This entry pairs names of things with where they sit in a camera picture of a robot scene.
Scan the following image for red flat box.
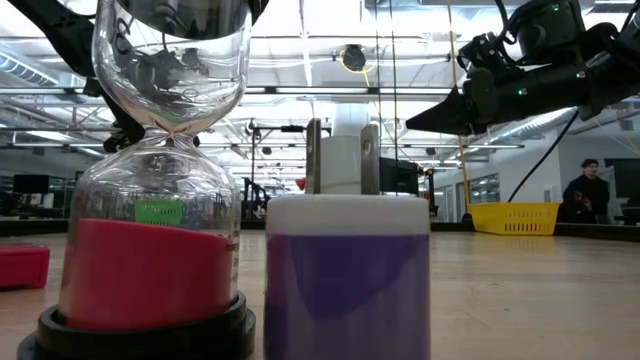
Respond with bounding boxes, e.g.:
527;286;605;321
0;243;52;290

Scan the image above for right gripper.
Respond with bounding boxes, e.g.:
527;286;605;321
404;61;595;137

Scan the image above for black monitor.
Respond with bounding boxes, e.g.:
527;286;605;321
12;173;51;196

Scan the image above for yellow plastic bin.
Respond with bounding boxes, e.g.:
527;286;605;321
468;201;561;237

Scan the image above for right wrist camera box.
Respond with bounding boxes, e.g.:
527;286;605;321
456;32;510;76

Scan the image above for green plastic bin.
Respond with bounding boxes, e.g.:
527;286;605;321
133;199;185;227

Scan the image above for yellow hanging cable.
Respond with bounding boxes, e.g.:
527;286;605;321
446;0;472;211

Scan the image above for person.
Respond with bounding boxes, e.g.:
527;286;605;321
556;158;612;225

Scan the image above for black round ceiling device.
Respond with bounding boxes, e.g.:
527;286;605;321
341;44;368;74

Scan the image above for black light stand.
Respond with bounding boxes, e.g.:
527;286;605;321
244;118;306;221

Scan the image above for black perforated case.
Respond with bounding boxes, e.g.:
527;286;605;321
378;156;421;197

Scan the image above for grey metal post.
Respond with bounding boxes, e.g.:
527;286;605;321
360;123;381;196
305;118;323;196

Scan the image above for purple jar with white lid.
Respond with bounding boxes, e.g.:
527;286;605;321
263;193;432;360

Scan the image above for pink sand hourglass black caps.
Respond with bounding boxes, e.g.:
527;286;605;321
17;0;271;360

